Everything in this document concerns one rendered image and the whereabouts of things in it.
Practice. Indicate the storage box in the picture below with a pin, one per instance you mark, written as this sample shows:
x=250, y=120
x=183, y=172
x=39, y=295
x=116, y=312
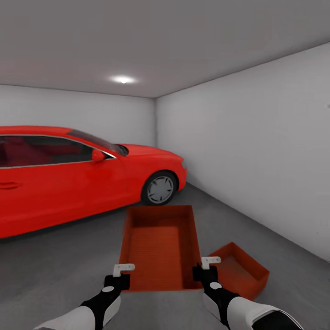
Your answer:
x=248, y=282
x=162, y=243

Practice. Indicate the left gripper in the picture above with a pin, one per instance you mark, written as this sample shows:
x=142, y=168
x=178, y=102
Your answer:
x=123, y=280

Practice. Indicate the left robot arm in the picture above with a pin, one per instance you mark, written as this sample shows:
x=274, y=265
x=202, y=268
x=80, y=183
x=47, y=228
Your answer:
x=97, y=312

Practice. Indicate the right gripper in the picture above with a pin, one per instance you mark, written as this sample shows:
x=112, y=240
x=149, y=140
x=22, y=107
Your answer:
x=199, y=273

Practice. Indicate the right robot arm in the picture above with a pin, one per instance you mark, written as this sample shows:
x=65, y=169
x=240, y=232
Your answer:
x=236, y=312

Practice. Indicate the car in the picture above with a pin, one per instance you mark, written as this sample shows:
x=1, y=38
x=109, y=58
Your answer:
x=51, y=175

